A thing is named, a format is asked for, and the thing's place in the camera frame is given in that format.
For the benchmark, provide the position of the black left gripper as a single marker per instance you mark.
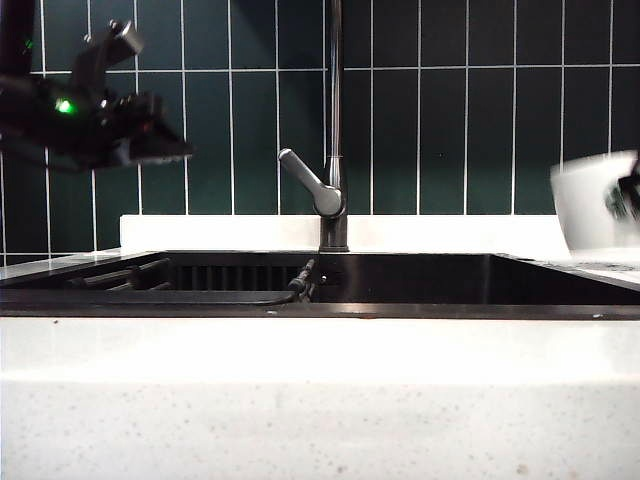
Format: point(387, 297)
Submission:
point(75, 130)

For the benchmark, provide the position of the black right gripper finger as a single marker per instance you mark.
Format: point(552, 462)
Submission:
point(631, 181)

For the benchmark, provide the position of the white Starbucks logo mug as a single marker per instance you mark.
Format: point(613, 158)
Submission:
point(580, 215)

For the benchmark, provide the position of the black sink drain rack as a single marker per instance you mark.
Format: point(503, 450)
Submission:
point(150, 296)

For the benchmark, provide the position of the grey metal faucet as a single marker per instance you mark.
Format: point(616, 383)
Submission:
point(336, 100)

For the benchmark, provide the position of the black kitchen sink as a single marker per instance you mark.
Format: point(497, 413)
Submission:
point(450, 285)

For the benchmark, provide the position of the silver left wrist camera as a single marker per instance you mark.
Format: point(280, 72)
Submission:
point(112, 45)

